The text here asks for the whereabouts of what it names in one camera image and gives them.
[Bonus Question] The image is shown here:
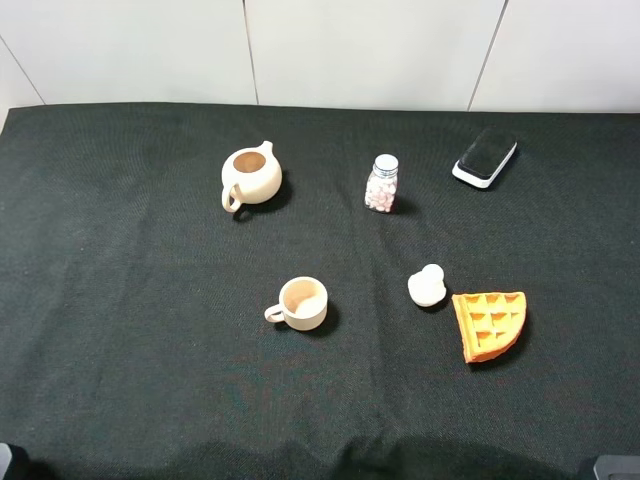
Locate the black and white eraser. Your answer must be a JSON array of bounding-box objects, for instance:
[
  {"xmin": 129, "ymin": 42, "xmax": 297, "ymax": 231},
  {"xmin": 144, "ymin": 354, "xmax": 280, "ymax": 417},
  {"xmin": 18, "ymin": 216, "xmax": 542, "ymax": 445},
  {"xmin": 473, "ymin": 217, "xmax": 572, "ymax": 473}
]
[{"xmin": 452, "ymin": 127, "xmax": 518, "ymax": 190}]

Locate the beige ceramic cup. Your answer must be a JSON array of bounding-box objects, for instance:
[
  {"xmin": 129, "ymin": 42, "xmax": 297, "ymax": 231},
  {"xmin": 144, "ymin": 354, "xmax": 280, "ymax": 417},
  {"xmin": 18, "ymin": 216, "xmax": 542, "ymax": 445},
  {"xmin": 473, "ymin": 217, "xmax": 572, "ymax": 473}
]
[{"xmin": 264, "ymin": 276, "xmax": 328, "ymax": 331}]

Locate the beige ceramic teapot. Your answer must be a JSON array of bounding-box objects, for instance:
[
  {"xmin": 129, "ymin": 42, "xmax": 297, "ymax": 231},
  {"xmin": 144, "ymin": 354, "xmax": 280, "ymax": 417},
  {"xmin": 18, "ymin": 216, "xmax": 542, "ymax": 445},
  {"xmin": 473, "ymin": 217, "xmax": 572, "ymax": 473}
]
[{"xmin": 221, "ymin": 140, "xmax": 283, "ymax": 213}]

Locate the black table cloth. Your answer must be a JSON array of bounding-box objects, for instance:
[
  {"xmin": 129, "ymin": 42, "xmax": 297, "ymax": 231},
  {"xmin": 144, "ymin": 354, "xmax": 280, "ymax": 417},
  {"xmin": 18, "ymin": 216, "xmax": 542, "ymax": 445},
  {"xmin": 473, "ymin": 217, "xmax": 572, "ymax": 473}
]
[{"xmin": 1, "ymin": 103, "xmax": 639, "ymax": 479}]

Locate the grey device bottom right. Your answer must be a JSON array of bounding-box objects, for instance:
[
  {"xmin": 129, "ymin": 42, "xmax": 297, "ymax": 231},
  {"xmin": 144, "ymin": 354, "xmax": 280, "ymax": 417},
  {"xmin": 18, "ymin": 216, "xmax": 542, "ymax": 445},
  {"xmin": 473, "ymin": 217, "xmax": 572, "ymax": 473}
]
[{"xmin": 593, "ymin": 455, "xmax": 640, "ymax": 480}]

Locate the glass bottle of pink pills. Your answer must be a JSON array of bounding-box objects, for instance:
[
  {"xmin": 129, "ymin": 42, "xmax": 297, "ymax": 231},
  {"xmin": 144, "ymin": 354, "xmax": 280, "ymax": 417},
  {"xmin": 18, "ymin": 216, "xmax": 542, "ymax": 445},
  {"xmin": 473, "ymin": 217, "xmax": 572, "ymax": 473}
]
[{"xmin": 364, "ymin": 154, "xmax": 399, "ymax": 213}]

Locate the grey device bottom left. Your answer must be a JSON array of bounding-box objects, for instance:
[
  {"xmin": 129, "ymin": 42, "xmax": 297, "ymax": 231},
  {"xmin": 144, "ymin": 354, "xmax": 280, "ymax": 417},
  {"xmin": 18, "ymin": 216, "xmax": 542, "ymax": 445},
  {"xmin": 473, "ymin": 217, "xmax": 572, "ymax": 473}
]
[{"xmin": 0, "ymin": 443, "xmax": 13, "ymax": 480}]

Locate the grey device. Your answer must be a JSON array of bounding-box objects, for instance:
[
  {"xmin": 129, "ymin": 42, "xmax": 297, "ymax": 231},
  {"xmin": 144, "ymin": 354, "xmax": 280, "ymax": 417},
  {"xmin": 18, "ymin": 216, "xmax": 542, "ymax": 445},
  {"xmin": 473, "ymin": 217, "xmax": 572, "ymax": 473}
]
[
  {"xmin": 593, "ymin": 455, "xmax": 640, "ymax": 480},
  {"xmin": 0, "ymin": 443, "xmax": 13, "ymax": 480}
]

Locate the orange waffle wedge toy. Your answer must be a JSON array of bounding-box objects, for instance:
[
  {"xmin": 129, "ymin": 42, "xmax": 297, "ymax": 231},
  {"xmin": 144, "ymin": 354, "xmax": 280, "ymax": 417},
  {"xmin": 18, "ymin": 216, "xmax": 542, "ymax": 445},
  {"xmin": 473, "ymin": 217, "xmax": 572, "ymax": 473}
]
[{"xmin": 452, "ymin": 292, "xmax": 527, "ymax": 364}]

